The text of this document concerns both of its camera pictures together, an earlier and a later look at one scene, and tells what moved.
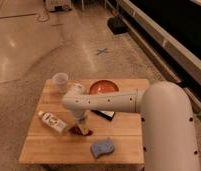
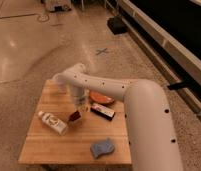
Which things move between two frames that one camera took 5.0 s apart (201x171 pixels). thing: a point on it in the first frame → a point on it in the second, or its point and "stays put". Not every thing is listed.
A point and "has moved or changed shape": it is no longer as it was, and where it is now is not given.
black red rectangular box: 105,114 stays put
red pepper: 75,131 has moved or changed shape
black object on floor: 117,25 stays put
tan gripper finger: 84,128 → 83,108
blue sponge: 98,149 stays put
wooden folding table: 53,135 stays put
